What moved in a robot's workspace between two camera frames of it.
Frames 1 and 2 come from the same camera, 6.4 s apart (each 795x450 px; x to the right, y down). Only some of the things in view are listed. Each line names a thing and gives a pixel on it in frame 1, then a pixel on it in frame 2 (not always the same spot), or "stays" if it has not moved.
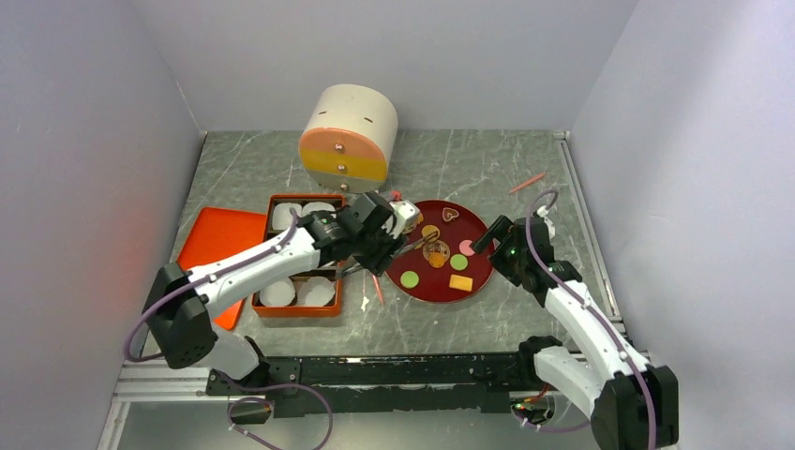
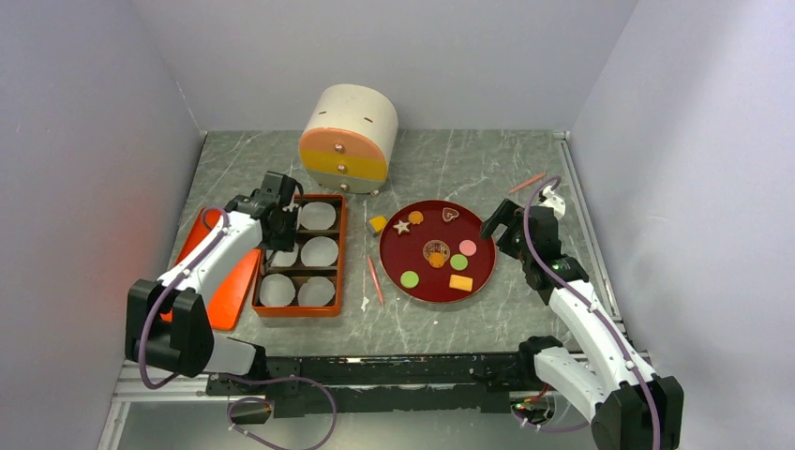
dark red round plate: x=446 y=270 stays
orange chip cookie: x=437 y=260 stays
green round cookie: x=458 y=262 stays
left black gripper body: x=375 y=250 -> x=284 y=239
